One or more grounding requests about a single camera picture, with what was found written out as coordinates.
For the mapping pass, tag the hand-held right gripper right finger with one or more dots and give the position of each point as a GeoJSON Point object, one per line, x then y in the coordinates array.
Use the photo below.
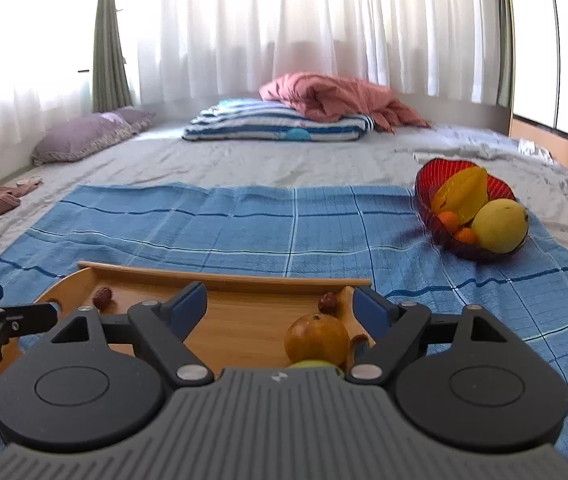
{"type": "Point", "coordinates": [369, 312]}

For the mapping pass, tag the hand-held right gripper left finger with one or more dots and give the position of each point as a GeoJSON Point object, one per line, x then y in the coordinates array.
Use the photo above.
{"type": "Point", "coordinates": [186, 310]}

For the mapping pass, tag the red date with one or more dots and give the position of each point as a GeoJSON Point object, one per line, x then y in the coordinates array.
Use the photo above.
{"type": "Point", "coordinates": [102, 297]}
{"type": "Point", "coordinates": [327, 303]}

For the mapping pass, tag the wooden tray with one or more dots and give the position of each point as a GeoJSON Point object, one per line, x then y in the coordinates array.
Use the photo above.
{"type": "Point", "coordinates": [244, 315]}

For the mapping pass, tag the orange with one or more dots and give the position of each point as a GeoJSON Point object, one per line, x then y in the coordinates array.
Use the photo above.
{"type": "Point", "coordinates": [316, 340]}

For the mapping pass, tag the large green apple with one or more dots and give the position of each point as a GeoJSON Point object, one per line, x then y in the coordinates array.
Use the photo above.
{"type": "Point", "coordinates": [314, 364]}

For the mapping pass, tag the blue plaid blanket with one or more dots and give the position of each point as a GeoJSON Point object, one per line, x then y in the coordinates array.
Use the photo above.
{"type": "Point", "coordinates": [214, 230]}

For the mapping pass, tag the pink cloth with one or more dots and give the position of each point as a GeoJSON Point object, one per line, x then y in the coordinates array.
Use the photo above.
{"type": "Point", "coordinates": [1, 200]}

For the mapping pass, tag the small tangerine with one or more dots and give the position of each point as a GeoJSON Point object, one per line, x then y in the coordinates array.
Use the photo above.
{"type": "Point", "coordinates": [465, 236]}
{"type": "Point", "coordinates": [448, 221]}

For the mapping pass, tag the red glass bowl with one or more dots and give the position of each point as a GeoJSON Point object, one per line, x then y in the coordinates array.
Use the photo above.
{"type": "Point", "coordinates": [426, 185]}

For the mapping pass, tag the grey bed sheet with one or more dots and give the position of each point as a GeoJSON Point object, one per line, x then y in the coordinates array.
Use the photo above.
{"type": "Point", "coordinates": [214, 165]}

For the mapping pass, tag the yellow starfruit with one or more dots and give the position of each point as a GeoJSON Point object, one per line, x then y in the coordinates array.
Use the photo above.
{"type": "Point", "coordinates": [464, 190]}

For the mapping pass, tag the yellow mango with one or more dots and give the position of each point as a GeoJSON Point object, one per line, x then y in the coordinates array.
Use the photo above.
{"type": "Point", "coordinates": [499, 225]}

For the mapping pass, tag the purple pillow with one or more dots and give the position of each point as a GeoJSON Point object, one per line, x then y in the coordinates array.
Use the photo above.
{"type": "Point", "coordinates": [79, 137]}

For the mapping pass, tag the blue striped pillow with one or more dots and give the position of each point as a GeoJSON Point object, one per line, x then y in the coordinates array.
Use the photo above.
{"type": "Point", "coordinates": [244, 125]}

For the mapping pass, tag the pink quilt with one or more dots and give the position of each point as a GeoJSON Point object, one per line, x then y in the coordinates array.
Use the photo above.
{"type": "Point", "coordinates": [329, 95]}

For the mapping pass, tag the white sheer curtain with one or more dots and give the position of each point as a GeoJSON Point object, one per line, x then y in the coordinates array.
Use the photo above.
{"type": "Point", "coordinates": [24, 50]}
{"type": "Point", "coordinates": [314, 20]}

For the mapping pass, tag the wooden bed board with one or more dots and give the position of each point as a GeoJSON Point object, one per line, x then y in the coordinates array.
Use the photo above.
{"type": "Point", "coordinates": [554, 145]}

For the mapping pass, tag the grey-green curtain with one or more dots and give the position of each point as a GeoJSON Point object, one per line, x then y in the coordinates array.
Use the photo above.
{"type": "Point", "coordinates": [504, 35]}
{"type": "Point", "coordinates": [109, 50]}

